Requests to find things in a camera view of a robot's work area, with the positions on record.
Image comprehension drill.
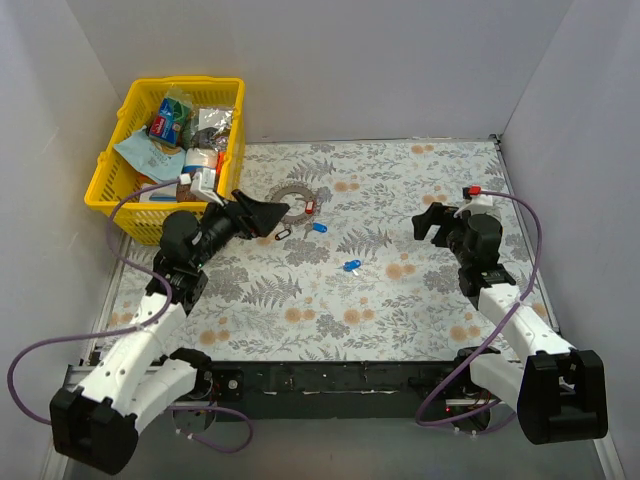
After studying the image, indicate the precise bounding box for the blue tag key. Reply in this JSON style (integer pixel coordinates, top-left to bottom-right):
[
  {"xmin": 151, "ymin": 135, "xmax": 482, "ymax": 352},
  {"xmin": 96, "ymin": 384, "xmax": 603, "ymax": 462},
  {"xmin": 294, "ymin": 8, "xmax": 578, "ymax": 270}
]
[
  {"xmin": 342, "ymin": 259, "xmax": 362, "ymax": 276},
  {"xmin": 303, "ymin": 222, "xmax": 328, "ymax": 239}
]

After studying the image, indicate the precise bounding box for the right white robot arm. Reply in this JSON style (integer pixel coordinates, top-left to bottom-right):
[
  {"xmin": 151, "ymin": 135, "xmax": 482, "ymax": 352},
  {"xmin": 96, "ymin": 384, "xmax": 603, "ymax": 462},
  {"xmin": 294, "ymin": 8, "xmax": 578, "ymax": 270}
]
[{"xmin": 412, "ymin": 195, "xmax": 608, "ymax": 445}]

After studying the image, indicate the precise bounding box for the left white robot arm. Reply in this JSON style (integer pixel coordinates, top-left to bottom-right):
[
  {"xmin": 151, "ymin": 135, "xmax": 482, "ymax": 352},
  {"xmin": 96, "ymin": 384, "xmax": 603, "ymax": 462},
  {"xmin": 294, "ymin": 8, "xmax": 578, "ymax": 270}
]
[{"xmin": 49, "ymin": 190, "xmax": 289, "ymax": 475}]

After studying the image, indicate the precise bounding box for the black tag key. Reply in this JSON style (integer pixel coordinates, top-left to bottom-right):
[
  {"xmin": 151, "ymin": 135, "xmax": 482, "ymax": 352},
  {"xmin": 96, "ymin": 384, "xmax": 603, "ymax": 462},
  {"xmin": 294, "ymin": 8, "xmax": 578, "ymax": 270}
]
[{"xmin": 274, "ymin": 228, "xmax": 292, "ymax": 241}]

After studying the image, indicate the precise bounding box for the white blue box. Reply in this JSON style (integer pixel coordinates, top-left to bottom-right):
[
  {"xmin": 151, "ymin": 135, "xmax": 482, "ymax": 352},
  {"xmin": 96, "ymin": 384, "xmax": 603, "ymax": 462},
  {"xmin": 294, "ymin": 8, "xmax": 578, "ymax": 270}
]
[{"xmin": 139, "ymin": 184, "xmax": 177, "ymax": 203}]

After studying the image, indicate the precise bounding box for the silver foil bag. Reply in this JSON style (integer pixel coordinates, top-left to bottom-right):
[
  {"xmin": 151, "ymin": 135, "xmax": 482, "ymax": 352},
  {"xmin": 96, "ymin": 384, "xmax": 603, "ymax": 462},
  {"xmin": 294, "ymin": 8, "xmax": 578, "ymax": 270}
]
[{"xmin": 191, "ymin": 107, "xmax": 234, "ymax": 152}]

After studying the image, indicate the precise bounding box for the light blue paper pouch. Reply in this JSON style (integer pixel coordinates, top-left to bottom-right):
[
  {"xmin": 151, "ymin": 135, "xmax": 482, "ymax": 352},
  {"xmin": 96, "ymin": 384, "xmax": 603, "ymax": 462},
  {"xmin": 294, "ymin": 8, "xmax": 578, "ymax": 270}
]
[{"xmin": 114, "ymin": 127, "xmax": 186, "ymax": 183}]

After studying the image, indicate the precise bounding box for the floral table mat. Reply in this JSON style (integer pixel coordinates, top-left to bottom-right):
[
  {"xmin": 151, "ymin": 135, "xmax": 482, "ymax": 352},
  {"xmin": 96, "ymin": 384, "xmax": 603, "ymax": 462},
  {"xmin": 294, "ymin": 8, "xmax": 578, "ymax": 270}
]
[{"xmin": 97, "ymin": 140, "xmax": 560, "ymax": 362}]

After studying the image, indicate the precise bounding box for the red blue snack pack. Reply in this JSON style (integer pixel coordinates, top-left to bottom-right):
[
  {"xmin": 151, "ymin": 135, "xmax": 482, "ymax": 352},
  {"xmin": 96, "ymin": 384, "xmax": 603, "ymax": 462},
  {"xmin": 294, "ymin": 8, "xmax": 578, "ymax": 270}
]
[{"xmin": 148, "ymin": 113, "xmax": 183, "ymax": 147}]

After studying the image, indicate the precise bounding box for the green snack packet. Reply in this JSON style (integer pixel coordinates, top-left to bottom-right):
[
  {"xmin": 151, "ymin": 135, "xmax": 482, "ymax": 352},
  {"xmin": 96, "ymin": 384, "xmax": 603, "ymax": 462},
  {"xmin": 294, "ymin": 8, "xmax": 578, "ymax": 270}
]
[{"xmin": 159, "ymin": 86, "xmax": 193, "ymax": 122}]

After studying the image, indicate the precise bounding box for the yellow plastic basket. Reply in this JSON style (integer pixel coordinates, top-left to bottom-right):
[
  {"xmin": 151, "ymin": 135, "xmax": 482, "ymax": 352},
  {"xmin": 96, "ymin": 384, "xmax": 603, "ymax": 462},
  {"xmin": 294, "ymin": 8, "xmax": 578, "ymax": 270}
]
[{"xmin": 84, "ymin": 75, "xmax": 246, "ymax": 245}]

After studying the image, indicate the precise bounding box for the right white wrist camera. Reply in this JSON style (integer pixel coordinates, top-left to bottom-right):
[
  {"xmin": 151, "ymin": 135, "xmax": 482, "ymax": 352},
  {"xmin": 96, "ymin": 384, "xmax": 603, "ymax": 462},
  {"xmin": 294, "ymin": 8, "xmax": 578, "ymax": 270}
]
[{"xmin": 454, "ymin": 185, "xmax": 494, "ymax": 218}]

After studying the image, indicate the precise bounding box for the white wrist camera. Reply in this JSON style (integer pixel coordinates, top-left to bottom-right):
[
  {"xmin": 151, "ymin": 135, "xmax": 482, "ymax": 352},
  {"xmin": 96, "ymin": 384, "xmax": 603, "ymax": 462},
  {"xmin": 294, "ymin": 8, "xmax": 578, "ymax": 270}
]
[
  {"xmin": 454, "ymin": 185, "xmax": 494, "ymax": 218},
  {"xmin": 179, "ymin": 169, "xmax": 219, "ymax": 202}
]

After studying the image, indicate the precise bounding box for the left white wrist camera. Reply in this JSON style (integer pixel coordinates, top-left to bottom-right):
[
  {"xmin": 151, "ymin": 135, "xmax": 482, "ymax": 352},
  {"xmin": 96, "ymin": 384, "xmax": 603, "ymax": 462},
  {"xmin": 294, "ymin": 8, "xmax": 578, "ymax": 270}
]
[{"xmin": 179, "ymin": 169, "xmax": 219, "ymax": 202}]

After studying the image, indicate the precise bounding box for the blue tag key on ring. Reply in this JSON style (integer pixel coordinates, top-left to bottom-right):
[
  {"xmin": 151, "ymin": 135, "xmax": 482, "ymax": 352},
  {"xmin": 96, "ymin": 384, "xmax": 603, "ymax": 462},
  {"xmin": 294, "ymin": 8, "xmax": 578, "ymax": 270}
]
[{"xmin": 303, "ymin": 222, "xmax": 328, "ymax": 239}]

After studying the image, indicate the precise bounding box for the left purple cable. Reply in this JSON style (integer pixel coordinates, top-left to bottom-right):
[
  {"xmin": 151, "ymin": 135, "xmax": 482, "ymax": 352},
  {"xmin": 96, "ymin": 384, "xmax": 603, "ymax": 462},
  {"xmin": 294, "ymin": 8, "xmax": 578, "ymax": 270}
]
[{"xmin": 6, "ymin": 177, "xmax": 254, "ymax": 455}]

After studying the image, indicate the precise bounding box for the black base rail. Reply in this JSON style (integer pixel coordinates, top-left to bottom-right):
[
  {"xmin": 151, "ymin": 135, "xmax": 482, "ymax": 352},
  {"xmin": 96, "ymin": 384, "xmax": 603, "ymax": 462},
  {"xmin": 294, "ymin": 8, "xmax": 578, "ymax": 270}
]
[{"xmin": 154, "ymin": 357, "xmax": 516, "ymax": 424}]

